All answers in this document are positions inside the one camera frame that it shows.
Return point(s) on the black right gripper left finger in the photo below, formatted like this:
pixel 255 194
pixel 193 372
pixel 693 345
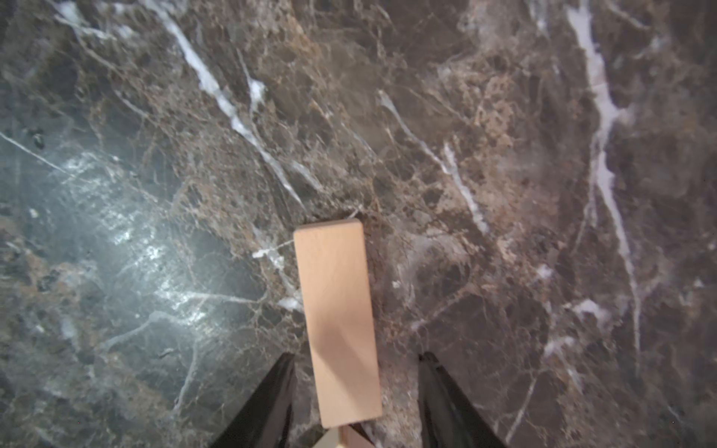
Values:
pixel 265 420

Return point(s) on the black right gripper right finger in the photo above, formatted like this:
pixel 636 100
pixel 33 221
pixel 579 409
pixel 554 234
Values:
pixel 448 418

